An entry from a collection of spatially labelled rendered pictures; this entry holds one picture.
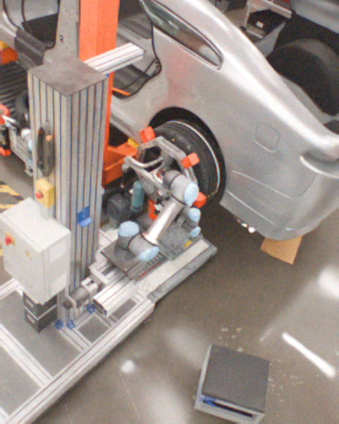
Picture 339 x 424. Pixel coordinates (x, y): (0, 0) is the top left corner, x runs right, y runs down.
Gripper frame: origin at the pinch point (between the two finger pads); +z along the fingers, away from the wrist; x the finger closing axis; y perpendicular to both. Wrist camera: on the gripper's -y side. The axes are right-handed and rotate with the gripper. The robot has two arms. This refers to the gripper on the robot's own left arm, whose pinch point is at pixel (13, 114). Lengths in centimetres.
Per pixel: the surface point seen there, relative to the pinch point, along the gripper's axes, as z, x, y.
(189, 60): -42, 97, -54
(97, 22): -23, 36, -71
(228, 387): -193, 61, 83
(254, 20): 187, 426, 25
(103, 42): -22, 43, -58
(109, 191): -5, 87, 86
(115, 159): -16, 77, 42
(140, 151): -37, 82, 20
